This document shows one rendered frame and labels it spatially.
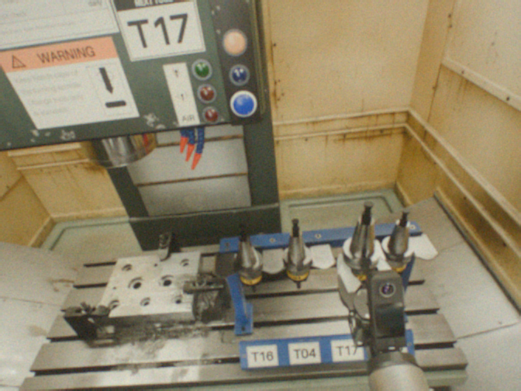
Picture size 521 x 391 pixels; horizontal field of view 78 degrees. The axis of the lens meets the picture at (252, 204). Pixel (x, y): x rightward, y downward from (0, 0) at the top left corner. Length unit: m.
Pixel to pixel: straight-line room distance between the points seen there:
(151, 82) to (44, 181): 1.68
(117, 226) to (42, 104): 1.56
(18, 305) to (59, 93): 1.26
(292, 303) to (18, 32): 0.90
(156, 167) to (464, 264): 1.17
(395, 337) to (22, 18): 0.64
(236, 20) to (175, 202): 1.06
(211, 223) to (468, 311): 1.01
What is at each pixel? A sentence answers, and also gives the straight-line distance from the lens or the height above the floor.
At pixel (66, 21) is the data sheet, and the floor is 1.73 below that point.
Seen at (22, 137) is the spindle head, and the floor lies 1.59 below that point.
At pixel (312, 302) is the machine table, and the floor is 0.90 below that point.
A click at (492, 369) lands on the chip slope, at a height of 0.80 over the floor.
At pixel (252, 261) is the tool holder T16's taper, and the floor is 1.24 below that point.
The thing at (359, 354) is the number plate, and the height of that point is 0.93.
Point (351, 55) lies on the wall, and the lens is 1.58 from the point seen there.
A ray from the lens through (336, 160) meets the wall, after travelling 1.79.
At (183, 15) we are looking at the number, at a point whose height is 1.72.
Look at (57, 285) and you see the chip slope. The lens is 1.72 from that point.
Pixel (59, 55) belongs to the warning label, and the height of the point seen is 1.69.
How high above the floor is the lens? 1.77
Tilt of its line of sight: 38 degrees down
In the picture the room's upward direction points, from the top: 9 degrees counter-clockwise
